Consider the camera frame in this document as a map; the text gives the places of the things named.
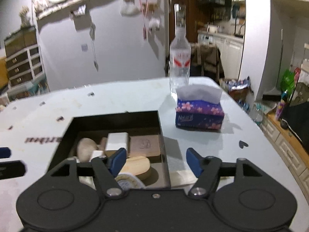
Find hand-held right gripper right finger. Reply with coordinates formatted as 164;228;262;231
186;147;265;199

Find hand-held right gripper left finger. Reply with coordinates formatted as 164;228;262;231
48;147;127;199

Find large white charger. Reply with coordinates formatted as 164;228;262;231
105;132;131;152

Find small white charger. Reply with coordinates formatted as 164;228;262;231
90;150;107;161

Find oval wooden block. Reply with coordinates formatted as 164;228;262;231
118;156;152;181

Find round white tape measure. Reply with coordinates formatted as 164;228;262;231
114;173;147;190

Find beige smooth stone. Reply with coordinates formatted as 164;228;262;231
77;138;98;163

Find black box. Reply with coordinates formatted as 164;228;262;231
47;110;172;190

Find brown embossed block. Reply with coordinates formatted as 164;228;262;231
129;135;162;163

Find purple floral tissue box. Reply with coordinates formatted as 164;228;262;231
175;84;225;131

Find teal patterned cabinet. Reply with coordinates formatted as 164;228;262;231
7;75;50;100

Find blue patterned bag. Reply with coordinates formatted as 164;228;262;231
225;77;252;95

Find white drawer unit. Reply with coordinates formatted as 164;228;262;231
5;44;45;88

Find clear water bottle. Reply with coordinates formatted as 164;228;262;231
169;3;192;99

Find chair with brown jacket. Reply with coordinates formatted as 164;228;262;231
190;43;225;81

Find glass fish tank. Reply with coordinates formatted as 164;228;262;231
3;26;38;56

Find white kitchen cabinets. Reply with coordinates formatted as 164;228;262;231
197;32;245;81

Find green bag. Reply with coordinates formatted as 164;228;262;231
279;69;298;91

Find dried flower bouquet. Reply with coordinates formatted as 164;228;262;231
19;6;31;28

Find white plush toy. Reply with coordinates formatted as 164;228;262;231
148;18;161;31

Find pink ribbon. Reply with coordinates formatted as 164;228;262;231
136;0;153;40

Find white hanging bag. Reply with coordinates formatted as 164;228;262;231
120;1;139;16

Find hanging cord charm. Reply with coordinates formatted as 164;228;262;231
89;22;99;72

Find small wall photo holder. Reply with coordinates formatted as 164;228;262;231
70;4;87;18

